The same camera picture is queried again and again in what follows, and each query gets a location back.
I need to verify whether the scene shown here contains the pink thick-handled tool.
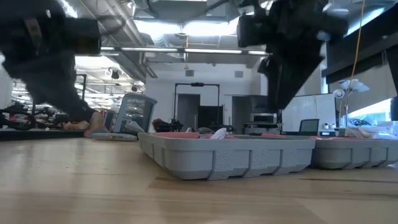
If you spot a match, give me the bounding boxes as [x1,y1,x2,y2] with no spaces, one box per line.
[310,135,398,141]

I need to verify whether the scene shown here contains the grey mesh office chair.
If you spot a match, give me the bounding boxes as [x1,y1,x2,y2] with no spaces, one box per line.
[298,118,320,136]

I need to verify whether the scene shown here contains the black equipment cabinet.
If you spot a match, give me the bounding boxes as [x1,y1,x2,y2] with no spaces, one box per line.
[248,95,278,135]

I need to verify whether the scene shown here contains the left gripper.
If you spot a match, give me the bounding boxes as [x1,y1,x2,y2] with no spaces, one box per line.
[1,49,98,122]

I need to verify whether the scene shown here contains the black rig frame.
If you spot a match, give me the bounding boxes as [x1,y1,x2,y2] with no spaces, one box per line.
[173,82,221,131]
[74,73,88,102]

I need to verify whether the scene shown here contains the clear plastic bag pile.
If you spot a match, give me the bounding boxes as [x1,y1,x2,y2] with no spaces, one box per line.
[341,119,398,141]

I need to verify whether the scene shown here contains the blue-grey chair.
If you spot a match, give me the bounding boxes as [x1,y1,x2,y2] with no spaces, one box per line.
[103,110,116,131]

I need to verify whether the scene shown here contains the whiteboard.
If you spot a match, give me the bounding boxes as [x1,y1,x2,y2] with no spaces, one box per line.
[281,93,337,133]

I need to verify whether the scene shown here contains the pink tool handle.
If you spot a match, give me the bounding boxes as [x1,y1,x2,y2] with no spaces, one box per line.
[152,131,200,139]

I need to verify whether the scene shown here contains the grey plastic tool case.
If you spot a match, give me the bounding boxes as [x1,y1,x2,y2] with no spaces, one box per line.
[138,131,398,181]

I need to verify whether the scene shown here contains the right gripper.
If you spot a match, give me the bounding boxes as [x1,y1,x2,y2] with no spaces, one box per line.
[257,40,325,113]

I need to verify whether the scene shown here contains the white multi-head floor lamp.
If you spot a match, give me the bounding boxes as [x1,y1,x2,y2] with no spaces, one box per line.
[332,78,371,137]

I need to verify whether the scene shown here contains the yellow ceiling drop cord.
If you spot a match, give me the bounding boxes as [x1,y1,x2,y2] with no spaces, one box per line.
[183,34,190,70]

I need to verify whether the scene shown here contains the silver oven appliance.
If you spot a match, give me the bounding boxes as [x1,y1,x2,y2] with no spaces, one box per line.
[250,112,277,124]

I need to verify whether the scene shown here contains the long tube ceiling light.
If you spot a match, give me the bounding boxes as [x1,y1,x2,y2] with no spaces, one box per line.
[99,45,269,57]

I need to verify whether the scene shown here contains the grey utility knife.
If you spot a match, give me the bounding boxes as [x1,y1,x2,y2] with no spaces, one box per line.
[91,132,139,142]

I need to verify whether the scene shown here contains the white-frame mesh office chair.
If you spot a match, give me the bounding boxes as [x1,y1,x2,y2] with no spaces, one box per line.
[113,92,158,134]

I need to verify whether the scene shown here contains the yellow hanging cable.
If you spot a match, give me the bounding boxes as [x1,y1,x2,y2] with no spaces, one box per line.
[350,0,365,80]

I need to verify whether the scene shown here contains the black cable bundle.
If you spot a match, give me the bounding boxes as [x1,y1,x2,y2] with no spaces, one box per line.
[349,118,373,128]

